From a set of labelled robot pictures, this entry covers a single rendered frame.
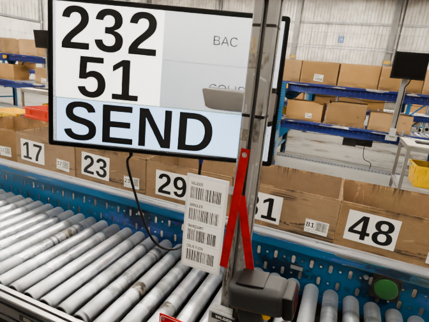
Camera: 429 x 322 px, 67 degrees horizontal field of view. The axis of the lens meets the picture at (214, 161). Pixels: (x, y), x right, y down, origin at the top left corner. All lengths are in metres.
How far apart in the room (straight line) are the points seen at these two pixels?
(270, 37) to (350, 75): 5.13
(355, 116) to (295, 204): 4.27
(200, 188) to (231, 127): 0.15
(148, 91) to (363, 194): 1.06
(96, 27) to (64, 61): 0.10
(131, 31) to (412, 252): 1.06
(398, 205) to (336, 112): 4.01
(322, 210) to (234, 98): 0.67
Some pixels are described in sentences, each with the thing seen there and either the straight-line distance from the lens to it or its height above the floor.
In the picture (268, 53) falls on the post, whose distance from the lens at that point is 0.56.
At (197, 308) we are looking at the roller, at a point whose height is 0.74.
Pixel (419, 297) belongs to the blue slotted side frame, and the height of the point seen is 0.79.
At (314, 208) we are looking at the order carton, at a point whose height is 1.00.
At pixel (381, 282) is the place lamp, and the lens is 1.24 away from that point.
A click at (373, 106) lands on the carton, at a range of 9.83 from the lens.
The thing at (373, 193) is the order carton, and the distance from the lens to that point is 1.50.
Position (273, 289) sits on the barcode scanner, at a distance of 0.60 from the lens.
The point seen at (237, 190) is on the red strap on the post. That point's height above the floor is 1.23.
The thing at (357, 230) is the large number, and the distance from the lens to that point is 1.24.
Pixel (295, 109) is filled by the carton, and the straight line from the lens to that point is 5.50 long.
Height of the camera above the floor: 1.44
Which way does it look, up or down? 15 degrees down
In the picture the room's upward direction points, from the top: 5 degrees clockwise
